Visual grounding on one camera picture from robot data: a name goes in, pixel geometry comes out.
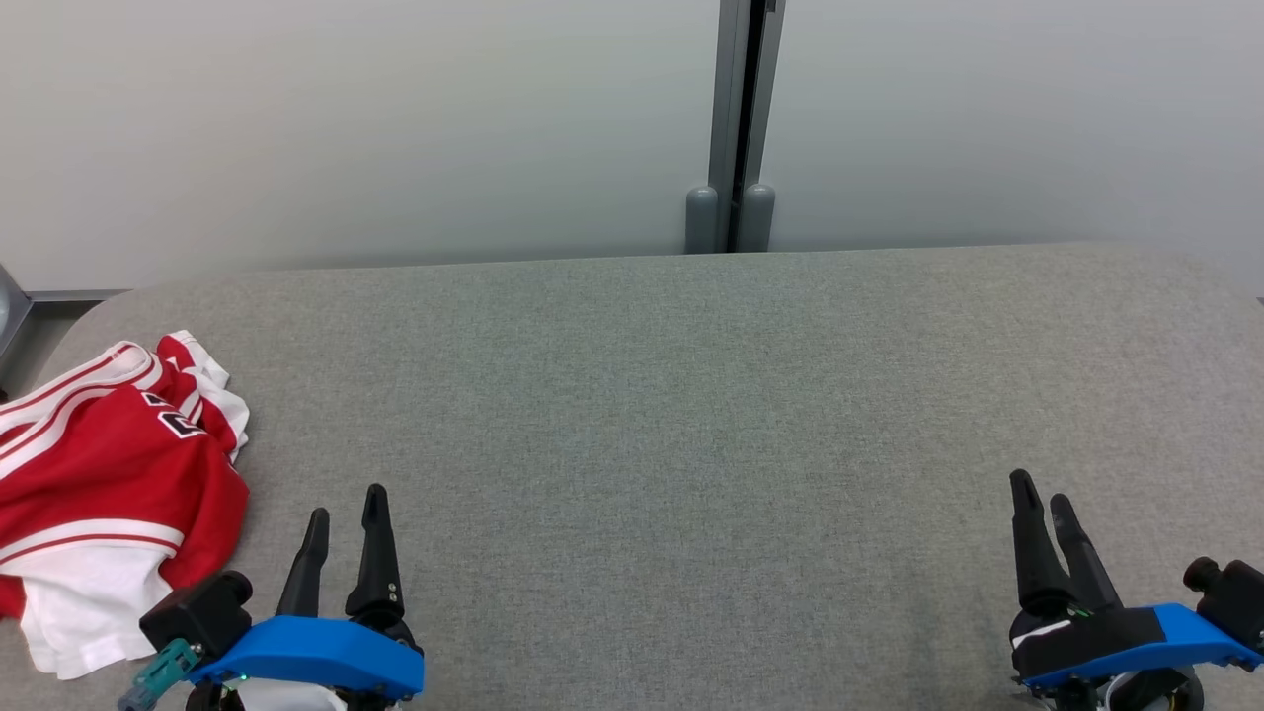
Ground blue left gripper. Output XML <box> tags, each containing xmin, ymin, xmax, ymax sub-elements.
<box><xmin>188</xmin><ymin>484</ymin><xmax>426</xmax><ymax>702</ymax></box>

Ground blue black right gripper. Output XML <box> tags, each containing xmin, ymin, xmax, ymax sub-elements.
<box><xmin>1009</xmin><ymin>469</ymin><xmax>1264</xmax><ymax>692</ymax></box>

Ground red shorts with white hem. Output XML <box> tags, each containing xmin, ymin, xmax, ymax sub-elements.
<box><xmin>156</xmin><ymin>330</ymin><xmax>251</xmax><ymax>461</ymax></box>

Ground red jersey with white sleeves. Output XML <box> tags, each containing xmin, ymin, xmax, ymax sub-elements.
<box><xmin>0</xmin><ymin>341</ymin><xmax>250</xmax><ymax>682</ymax></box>

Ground grey metal cart leg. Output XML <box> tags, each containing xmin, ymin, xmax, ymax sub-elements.
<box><xmin>0</xmin><ymin>264</ymin><xmax>37</xmax><ymax>394</ymax></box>

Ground grey cylindrical door stop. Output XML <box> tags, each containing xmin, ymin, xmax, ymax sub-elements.
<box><xmin>740</xmin><ymin>182</ymin><xmax>777</xmax><ymax>254</ymax></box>
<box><xmin>685</xmin><ymin>185</ymin><xmax>721</xmax><ymax>256</ymax></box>

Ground teal left camera connector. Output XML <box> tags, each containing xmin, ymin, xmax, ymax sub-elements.
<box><xmin>118</xmin><ymin>638</ymin><xmax>204</xmax><ymax>711</ymax></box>

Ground grey door frame post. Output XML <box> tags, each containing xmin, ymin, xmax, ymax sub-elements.
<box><xmin>707</xmin><ymin>0</ymin><xmax>787</xmax><ymax>255</ymax></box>

